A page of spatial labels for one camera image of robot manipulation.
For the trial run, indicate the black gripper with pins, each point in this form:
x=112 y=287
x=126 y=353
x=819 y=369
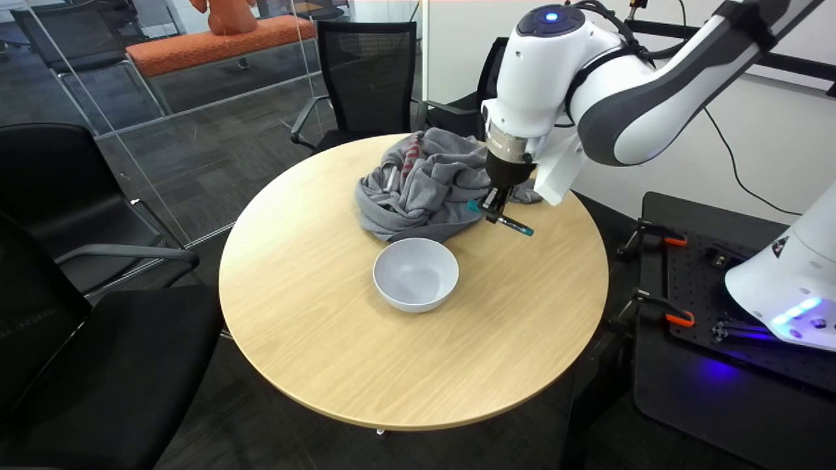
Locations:
x=506 y=173

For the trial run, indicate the black robot cart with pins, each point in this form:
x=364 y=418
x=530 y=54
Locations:
x=696 y=418

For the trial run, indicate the orange upholstered bench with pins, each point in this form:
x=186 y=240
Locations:
x=216 y=42

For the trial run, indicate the black base mounting bracket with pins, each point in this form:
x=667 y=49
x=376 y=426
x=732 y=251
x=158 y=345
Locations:
x=722 y=257
x=740 y=331

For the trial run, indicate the orange plush figure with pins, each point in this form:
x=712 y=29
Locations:
x=230 y=18

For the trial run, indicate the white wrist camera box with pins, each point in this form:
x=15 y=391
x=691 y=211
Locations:
x=556 y=172

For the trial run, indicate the black mesh office chair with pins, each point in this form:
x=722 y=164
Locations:
x=78 y=375
x=461 y=108
x=52 y=193
x=78 y=40
x=367 y=79

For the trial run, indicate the white round bowl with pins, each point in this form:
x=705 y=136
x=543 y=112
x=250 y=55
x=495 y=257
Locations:
x=414 y=277

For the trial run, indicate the teal and black marker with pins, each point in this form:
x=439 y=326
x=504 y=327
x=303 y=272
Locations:
x=516 y=226

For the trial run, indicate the grey crumpled sweatshirt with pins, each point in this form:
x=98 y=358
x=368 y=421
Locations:
x=419 y=193

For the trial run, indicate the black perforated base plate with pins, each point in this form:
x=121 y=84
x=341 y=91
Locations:
x=696 y=297

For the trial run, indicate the round wooden table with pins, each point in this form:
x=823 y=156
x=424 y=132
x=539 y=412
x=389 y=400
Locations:
x=348 y=366

